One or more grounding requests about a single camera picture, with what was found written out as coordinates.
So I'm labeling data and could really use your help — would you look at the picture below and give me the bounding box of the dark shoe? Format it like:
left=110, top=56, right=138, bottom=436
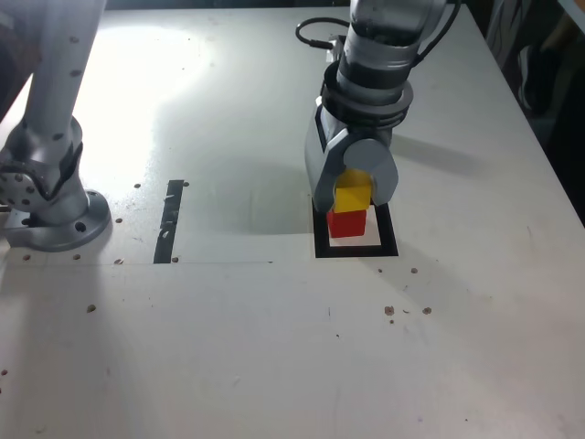
left=519, top=43, right=562, bottom=113

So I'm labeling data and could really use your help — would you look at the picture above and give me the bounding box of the small white camera bracket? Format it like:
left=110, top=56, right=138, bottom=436
left=326, top=35, right=346, bottom=64

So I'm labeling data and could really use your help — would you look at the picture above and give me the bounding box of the square black tape outline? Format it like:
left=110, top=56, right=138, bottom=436
left=312, top=195, right=399, bottom=259

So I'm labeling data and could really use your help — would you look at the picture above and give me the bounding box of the white patterned panel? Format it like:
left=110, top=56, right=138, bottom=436
left=484, top=0, right=520, bottom=63

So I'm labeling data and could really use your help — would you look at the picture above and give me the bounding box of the black tape strip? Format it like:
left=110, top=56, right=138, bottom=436
left=153, top=179, right=185, bottom=265

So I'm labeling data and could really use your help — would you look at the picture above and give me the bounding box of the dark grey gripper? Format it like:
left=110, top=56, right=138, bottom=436
left=303, top=104, right=400, bottom=213

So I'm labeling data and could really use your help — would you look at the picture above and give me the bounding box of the yellow cube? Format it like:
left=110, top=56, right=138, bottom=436
left=333, top=168, right=372, bottom=214

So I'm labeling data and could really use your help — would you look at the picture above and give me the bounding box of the red cube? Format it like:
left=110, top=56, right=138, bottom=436
left=326, top=209, right=368, bottom=239

